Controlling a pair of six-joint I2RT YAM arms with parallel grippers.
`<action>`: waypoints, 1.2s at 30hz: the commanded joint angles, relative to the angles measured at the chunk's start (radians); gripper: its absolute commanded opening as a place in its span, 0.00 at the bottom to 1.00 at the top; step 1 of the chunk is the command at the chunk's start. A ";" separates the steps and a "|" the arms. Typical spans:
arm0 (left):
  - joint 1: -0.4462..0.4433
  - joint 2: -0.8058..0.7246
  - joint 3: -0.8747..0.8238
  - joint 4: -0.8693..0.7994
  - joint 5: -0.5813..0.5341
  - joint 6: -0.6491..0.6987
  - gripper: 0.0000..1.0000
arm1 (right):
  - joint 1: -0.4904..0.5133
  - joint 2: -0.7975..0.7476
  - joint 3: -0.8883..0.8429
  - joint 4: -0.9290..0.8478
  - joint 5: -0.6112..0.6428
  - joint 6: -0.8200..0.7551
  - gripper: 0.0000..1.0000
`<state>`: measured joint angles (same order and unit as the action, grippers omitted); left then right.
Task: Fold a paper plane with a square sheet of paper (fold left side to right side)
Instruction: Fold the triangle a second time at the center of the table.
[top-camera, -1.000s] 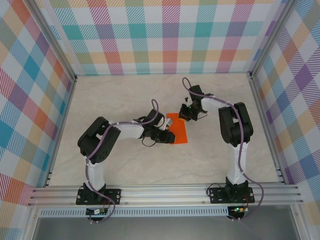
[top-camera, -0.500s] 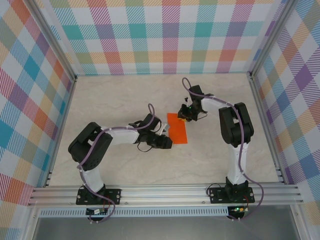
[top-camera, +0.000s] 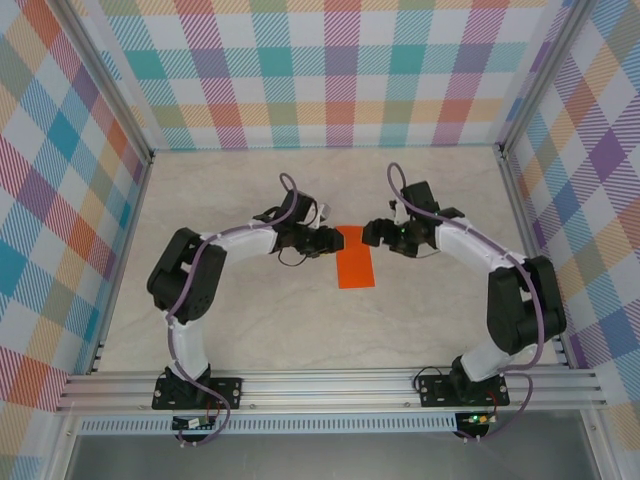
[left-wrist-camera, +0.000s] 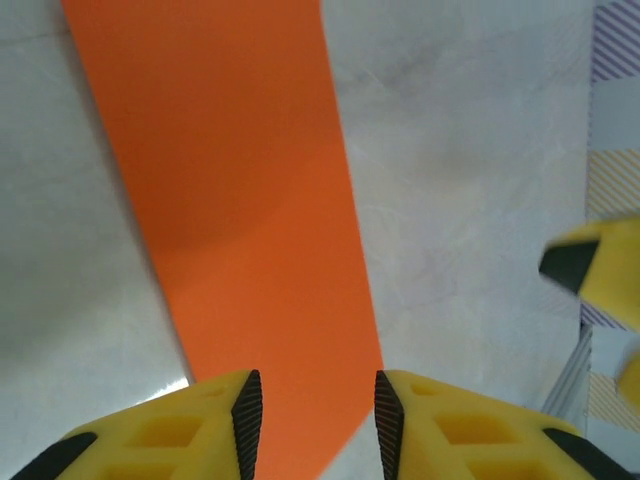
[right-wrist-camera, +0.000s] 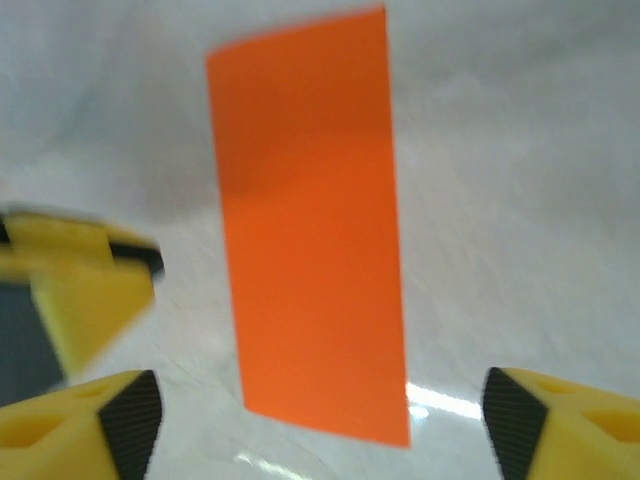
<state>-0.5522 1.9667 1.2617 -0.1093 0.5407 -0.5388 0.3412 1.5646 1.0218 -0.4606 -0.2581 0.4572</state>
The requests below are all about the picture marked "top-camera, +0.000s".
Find orange paper sheet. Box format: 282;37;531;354
333;225;377;290

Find thin black left gripper wire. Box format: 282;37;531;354
276;248;314;270

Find grey metal shelf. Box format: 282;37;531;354
64;432;601;480

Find aluminium side rail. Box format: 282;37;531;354
87;152;156;376
497;147;571;371

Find perforated metal cable strip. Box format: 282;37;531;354
79;417;459;435

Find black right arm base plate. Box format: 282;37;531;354
417;374;511;409

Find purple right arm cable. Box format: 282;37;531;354
386;161;547;444

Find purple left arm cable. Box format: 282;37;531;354
166;172;304;448

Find aluminium corner post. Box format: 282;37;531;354
492;0;604;161
54;0;155;164

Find thin black base wire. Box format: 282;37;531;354
412;363;454;396

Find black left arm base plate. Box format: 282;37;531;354
152;377;244;412

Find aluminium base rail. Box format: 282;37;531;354
54;367;609;414

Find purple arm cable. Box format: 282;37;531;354
166;172;304;448
386;161;547;444

